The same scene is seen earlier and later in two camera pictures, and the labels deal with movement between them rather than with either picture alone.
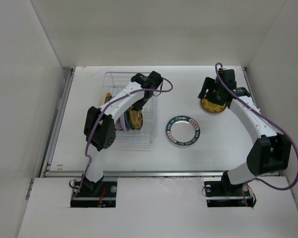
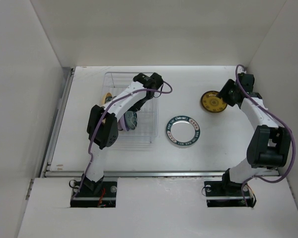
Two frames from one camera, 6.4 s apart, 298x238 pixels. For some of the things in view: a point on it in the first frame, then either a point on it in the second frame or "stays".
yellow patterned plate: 210,106 stays
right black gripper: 209,83 -> 223,92
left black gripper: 138,106 stays
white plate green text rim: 183,130 stays
